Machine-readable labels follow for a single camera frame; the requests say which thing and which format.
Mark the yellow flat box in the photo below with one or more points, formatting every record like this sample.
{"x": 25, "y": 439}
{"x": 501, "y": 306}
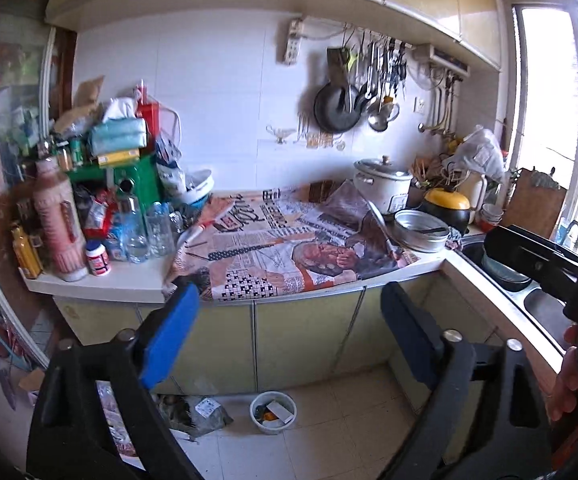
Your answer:
{"x": 119, "y": 158}

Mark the wooden cutting board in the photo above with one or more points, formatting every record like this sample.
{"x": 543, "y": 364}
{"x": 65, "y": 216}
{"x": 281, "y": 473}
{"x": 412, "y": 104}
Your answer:
{"x": 534, "y": 205}

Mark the metal basin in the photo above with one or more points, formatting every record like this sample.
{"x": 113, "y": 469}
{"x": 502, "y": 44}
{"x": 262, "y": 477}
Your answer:
{"x": 419, "y": 240}

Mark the blue bowl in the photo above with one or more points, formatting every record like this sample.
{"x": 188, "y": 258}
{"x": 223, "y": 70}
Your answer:
{"x": 504, "y": 275}

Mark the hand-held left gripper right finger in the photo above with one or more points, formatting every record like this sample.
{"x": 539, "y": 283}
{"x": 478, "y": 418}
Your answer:
{"x": 409, "y": 330}

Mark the white power strip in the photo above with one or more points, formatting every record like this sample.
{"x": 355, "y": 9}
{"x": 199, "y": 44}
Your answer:
{"x": 293, "y": 45}

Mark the white wall appliance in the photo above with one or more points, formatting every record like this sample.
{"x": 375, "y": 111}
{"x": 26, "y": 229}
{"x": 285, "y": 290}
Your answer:
{"x": 444, "y": 57}

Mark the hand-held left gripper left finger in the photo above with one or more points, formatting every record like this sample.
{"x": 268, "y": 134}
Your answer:
{"x": 169, "y": 330}

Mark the steel sink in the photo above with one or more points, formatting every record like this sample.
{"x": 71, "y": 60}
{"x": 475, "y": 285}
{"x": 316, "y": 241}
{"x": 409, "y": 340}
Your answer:
{"x": 539, "y": 310}

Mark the glass door cabinet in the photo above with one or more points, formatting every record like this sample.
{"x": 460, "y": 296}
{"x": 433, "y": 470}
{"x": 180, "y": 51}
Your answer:
{"x": 4, "y": 110}

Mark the black frying pan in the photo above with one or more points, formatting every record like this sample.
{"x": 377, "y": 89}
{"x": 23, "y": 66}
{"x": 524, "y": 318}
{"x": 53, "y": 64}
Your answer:
{"x": 336, "y": 110}

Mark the dark plastic bag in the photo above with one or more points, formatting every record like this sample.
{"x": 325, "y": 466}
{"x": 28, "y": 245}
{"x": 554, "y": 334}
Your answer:
{"x": 204, "y": 412}

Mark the white wall socket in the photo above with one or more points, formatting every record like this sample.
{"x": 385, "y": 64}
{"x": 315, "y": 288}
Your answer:
{"x": 420, "y": 105}

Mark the large pink bottle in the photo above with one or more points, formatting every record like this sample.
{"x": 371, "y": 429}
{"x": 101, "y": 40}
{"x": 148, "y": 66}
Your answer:
{"x": 61, "y": 225}

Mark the white plastic bag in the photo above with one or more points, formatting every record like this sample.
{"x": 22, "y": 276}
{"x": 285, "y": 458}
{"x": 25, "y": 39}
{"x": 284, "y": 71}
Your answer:
{"x": 476, "y": 152}

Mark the white box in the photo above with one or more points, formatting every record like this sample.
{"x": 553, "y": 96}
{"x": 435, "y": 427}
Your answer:
{"x": 278, "y": 410}

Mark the window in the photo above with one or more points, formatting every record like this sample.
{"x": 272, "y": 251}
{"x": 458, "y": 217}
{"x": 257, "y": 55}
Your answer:
{"x": 544, "y": 85}

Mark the yellow bottle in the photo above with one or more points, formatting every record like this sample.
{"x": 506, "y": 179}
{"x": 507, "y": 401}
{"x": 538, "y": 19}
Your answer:
{"x": 26, "y": 255}

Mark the clear printed plastic bag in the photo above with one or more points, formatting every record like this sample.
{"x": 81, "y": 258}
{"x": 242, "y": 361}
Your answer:
{"x": 171, "y": 170}

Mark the red white packet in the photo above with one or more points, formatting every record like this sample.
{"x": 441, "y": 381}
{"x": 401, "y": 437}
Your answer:
{"x": 101, "y": 212}

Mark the small cardboard box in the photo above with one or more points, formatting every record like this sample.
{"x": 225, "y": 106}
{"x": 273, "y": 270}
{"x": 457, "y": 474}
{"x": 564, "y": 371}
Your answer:
{"x": 31, "y": 380}

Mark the clear plastic bottle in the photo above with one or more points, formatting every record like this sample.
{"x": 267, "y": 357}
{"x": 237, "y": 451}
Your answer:
{"x": 160, "y": 232}
{"x": 138, "y": 240}

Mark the white rice cooker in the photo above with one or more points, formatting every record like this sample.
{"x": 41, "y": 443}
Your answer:
{"x": 384, "y": 190}

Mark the white round container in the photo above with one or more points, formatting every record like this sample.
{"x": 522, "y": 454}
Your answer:
{"x": 201, "y": 180}

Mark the yellow black pot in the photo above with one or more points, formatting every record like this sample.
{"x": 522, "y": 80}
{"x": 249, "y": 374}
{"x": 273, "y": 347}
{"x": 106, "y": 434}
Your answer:
{"x": 446, "y": 200}

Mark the newspaper sheet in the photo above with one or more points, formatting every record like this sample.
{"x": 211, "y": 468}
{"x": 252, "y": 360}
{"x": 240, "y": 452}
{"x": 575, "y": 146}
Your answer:
{"x": 269, "y": 255}

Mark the red plastic bag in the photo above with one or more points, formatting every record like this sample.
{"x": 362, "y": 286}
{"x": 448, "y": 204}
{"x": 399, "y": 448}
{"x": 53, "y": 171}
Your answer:
{"x": 149, "y": 115}

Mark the orange peel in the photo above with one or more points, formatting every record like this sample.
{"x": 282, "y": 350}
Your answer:
{"x": 269, "y": 416}

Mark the row of hanging utensils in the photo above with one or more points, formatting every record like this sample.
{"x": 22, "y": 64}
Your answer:
{"x": 389, "y": 65}

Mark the yellow lower cabinet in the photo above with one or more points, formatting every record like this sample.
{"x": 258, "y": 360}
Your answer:
{"x": 294, "y": 335}

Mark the green box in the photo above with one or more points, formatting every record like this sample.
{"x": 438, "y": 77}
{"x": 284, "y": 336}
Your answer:
{"x": 144, "y": 180}

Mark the white trash bin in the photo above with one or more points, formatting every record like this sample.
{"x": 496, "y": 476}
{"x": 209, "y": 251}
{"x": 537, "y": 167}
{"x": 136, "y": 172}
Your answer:
{"x": 256, "y": 422}

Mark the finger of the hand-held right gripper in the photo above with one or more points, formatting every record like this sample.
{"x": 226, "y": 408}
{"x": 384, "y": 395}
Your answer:
{"x": 524, "y": 255}

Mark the metal ladle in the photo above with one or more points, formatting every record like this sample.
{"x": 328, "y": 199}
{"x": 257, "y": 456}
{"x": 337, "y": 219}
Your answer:
{"x": 379, "y": 120}

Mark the white jar blue lid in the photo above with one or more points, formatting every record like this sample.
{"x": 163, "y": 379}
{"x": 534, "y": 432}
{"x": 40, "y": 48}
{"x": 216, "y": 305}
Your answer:
{"x": 98, "y": 260}

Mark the person's right hand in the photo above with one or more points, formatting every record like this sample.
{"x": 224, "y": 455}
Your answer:
{"x": 564, "y": 375}

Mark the pale blue tissue pack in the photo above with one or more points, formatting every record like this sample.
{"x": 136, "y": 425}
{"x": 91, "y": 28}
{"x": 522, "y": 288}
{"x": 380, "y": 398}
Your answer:
{"x": 119, "y": 135}

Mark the stack of small bowls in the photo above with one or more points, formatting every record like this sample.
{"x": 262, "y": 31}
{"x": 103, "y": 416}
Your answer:
{"x": 491, "y": 217}

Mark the brown paper bag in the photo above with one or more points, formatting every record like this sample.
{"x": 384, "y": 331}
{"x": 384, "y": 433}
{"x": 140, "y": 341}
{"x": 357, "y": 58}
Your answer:
{"x": 88, "y": 92}

